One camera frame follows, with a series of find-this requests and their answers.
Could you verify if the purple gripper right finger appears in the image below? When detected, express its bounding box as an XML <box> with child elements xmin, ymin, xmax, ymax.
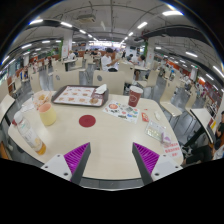
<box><xmin>132</xmin><ymin>143</ymin><xmax>182</xmax><ymax>185</ymax></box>

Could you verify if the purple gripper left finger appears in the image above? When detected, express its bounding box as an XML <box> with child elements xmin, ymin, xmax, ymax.
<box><xmin>42</xmin><ymin>143</ymin><xmax>91</xmax><ymax>185</ymax></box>

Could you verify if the red text table sticker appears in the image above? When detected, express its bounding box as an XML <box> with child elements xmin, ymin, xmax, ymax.
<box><xmin>163</xmin><ymin>142</ymin><xmax>182</xmax><ymax>158</ymax></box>

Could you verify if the clear plastic card packet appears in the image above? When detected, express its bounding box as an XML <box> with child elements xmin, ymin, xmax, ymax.
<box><xmin>145</xmin><ymin>120</ymin><xmax>166</xmax><ymax>141</ymax></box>

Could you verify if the clear plastic drink bottle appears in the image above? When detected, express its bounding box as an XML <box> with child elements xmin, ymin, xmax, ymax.
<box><xmin>14</xmin><ymin>111</ymin><xmax>46</xmax><ymax>155</ymax></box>

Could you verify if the red round coaster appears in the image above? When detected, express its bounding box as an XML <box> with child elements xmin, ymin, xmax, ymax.
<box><xmin>79</xmin><ymin>115</ymin><xmax>96</xmax><ymax>127</ymax></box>

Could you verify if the small red sauce packet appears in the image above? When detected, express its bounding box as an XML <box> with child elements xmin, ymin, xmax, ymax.
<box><xmin>141</xmin><ymin>112</ymin><xmax>149</xmax><ymax>122</ymax></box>

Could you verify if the yellow plastic cup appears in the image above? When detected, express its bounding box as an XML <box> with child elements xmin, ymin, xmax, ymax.
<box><xmin>39</xmin><ymin>103</ymin><xmax>56</xmax><ymax>126</ymax></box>

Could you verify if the beige chair at right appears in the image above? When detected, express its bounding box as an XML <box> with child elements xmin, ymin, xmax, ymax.
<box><xmin>160</xmin><ymin>80</ymin><xmax>182</xmax><ymax>117</ymax></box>

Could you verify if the colourful printed leaflet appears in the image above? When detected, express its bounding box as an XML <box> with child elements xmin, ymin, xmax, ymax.
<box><xmin>103</xmin><ymin>100</ymin><xmax>140</xmax><ymax>124</ymax></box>

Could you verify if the brown food tray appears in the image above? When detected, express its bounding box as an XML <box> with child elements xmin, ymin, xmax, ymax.
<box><xmin>51</xmin><ymin>85</ymin><xmax>109</xmax><ymax>107</ymax></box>

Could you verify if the neighbouring table at right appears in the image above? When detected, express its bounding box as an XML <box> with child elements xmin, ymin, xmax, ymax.
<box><xmin>190</xmin><ymin>108</ymin><xmax>215</xmax><ymax>143</ymax></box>

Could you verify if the clear food wrapper bag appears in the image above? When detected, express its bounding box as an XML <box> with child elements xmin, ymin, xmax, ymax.
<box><xmin>32</xmin><ymin>90</ymin><xmax>52</xmax><ymax>110</ymax></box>

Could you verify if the red paper cup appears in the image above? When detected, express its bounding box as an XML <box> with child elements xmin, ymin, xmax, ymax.
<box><xmin>128</xmin><ymin>86</ymin><xmax>143</xmax><ymax>107</ymax></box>

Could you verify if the seated person at right edge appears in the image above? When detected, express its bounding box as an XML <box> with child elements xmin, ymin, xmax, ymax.
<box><xmin>182</xmin><ymin>110</ymin><xmax>224</xmax><ymax>166</ymax></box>

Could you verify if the white crumpled napkin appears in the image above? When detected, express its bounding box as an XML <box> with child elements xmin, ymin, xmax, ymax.
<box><xmin>95</xmin><ymin>84</ymin><xmax>107</xmax><ymax>94</ymax></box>

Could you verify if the beige chair behind table left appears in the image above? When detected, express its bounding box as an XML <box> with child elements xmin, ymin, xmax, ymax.
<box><xmin>53</xmin><ymin>70</ymin><xmax>79</xmax><ymax>91</ymax></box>

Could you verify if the beige chair behind table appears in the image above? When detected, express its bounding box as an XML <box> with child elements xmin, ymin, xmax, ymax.
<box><xmin>53</xmin><ymin>70</ymin><xmax>79</xmax><ymax>91</ymax></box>
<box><xmin>93</xmin><ymin>70</ymin><xmax>125</xmax><ymax>95</ymax></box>

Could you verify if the beige chair at left edge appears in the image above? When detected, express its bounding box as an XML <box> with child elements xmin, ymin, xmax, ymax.
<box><xmin>0</xmin><ymin>79</ymin><xmax>16</xmax><ymax>123</ymax></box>

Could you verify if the beige chair behind table right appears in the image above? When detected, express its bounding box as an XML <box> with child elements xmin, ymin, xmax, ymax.
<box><xmin>93</xmin><ymin>70</ymin><xmax>125</xmax><ymax>95</ymax></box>

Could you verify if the person in white shirt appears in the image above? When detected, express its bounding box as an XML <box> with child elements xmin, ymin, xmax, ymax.
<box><xmin>101</xmin><ymin>48</ymin><xmax>119</xmax><ymax>72</ymax></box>

